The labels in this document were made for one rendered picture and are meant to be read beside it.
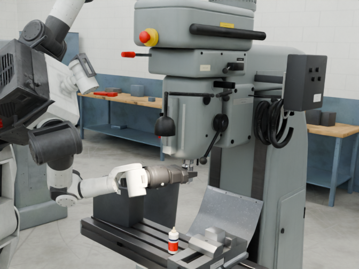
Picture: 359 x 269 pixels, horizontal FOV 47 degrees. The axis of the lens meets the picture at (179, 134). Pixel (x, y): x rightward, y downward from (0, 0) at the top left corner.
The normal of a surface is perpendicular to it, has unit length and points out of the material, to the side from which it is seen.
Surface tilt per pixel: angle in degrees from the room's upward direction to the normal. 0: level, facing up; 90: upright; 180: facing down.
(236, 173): 90
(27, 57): 58
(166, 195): 94
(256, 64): 90
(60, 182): 131
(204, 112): 90
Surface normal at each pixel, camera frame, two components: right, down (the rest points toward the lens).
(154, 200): 0.07, 0.26
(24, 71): 0.82, -0.44
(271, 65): 0.76, 0.16
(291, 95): -0.65, 0.13
